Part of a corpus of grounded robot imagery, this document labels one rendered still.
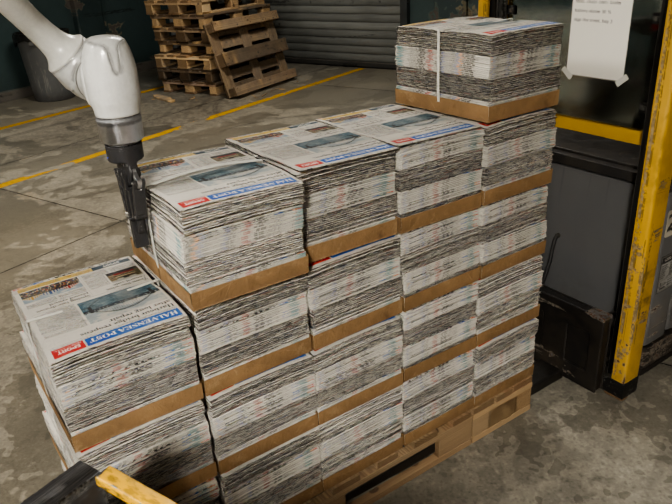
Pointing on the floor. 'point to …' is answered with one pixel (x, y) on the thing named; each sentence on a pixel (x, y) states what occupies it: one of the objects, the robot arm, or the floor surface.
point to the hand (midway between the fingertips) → (139, 231)
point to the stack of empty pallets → (195, 42)
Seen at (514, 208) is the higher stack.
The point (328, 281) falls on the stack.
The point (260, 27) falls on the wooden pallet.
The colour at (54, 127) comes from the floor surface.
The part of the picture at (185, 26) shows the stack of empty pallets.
